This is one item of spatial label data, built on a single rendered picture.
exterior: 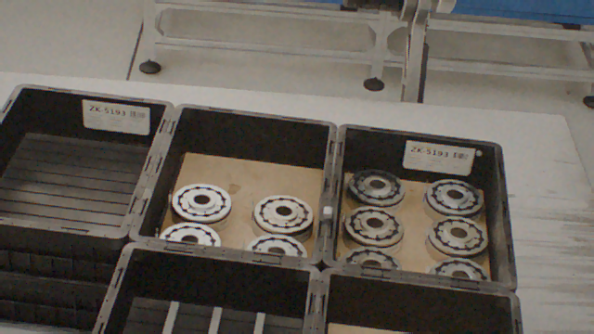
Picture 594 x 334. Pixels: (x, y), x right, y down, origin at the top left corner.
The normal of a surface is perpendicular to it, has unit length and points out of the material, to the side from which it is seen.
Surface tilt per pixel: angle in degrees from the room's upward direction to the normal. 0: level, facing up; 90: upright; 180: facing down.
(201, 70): 0
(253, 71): 0
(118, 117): 90
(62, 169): 0
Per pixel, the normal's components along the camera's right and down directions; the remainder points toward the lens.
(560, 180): 0.08, -0.80
